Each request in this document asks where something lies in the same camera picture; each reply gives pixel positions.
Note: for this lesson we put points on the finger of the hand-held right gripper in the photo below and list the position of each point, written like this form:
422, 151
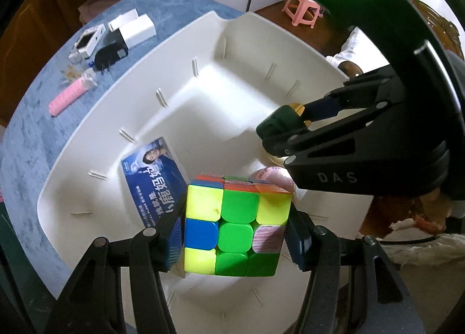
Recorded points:
327, 138
327, 109

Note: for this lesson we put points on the white charger block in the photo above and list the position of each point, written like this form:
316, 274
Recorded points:
140, 31

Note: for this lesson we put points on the white handheld device with screen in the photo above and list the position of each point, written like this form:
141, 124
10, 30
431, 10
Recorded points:
87, 41

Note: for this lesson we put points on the pink tape dispenser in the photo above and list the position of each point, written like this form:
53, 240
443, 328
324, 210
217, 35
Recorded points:
276, 176

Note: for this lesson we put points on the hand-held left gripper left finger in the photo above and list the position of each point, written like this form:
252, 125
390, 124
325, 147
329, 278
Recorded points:
176, 243

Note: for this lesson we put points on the folded pink cloth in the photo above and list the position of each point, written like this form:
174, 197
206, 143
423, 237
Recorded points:
101, 5

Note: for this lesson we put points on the blue printed card case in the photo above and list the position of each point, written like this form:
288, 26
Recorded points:
152, 170

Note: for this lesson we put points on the white checked cloth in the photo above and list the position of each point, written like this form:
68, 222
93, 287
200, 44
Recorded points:
359, 47

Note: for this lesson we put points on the small clear plastic box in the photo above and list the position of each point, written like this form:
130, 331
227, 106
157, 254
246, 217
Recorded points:
71, 67

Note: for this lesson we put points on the carved wooden furniture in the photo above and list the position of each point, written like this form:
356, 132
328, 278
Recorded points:
432, 18

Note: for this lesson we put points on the small white box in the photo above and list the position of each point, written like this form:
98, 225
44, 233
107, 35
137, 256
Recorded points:
121, 19

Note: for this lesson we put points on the green bottle with gold cap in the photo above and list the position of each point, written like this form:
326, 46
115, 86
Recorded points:
279, 123

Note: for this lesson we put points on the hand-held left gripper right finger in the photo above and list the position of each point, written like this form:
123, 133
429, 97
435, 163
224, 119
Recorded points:
299, 243

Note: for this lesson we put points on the black charger plug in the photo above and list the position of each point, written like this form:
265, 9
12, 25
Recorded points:
110, 54

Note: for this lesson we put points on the pink plastic stool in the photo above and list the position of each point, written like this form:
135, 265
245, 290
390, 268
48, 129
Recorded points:
301, 7

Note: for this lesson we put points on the colourful puzzle cube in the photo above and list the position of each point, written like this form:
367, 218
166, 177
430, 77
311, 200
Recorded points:
236, 232

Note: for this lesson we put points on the white plastic tray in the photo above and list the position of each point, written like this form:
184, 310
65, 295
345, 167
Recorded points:
218, 101

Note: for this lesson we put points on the pink tube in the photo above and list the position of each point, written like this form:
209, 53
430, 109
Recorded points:
71, 96

